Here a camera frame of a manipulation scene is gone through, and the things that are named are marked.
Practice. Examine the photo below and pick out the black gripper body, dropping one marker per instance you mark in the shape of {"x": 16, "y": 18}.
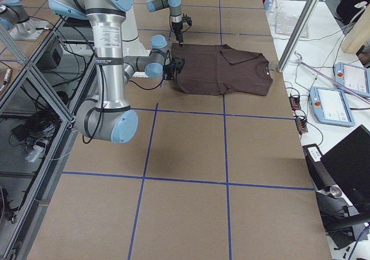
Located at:
{"x": 172, "y": 73}
{"x": 177, "y": 29}

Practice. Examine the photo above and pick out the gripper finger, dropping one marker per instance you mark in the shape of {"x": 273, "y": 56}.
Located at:
{"x": 179, "y": 38}

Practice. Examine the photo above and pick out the dark brown t-shirt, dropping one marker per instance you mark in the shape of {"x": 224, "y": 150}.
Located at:
{"x": 221, "y": 70}

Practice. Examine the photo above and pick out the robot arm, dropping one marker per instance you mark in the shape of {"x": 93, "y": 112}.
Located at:
{"x": 108, "y": 115}
{"x": 176, "y": 16}

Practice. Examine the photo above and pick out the clear plastic bag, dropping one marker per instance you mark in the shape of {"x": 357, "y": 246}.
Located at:
{"x": 285, "y": 22}

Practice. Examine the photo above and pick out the white reacher grabber tool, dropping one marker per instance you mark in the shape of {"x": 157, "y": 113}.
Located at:
{"x": 300, "y": 61}

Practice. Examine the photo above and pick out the near teach pendant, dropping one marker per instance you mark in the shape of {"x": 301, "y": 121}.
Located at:
{"x": 330, "y": 107}

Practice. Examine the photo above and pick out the teach pendant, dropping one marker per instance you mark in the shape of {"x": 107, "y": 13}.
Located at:
{"x": 330, "y": 107}
{"x": 353, "y": 77}

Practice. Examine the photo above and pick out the far teach pendant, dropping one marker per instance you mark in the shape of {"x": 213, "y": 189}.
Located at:
{"x": 353, "y": 77}

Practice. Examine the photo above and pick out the black monitor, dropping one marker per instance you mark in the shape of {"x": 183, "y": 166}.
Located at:
{"x": 348, "y": 164}

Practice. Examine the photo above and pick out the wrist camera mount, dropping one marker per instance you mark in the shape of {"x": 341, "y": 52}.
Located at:
{"x": 187, "y": 19}

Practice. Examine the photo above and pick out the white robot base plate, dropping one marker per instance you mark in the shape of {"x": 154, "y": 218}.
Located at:
{"x": 134, "y": 53}

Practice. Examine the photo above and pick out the aluminium frame post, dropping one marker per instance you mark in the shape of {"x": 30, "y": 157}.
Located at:
{"x": 304, "y": 17}

